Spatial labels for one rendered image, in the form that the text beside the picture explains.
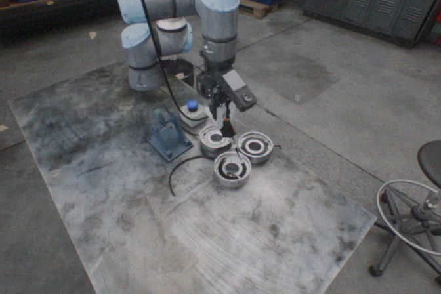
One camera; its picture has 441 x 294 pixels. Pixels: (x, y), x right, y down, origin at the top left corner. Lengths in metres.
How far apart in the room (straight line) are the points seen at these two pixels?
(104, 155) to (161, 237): 0.34
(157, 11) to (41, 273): 1.45
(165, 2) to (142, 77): 0.54
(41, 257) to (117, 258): 1.11
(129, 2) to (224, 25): 0.19
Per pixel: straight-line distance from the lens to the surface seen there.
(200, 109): 0.90
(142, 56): 1.05
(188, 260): 0.65
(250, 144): 0.81
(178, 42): 1.06
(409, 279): 1.74
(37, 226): 1.89
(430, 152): 1.37
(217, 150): 0.78
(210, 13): 0.53
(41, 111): 1.17
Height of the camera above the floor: 1.41
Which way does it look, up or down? 43 degrees down
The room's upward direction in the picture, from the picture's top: straight up
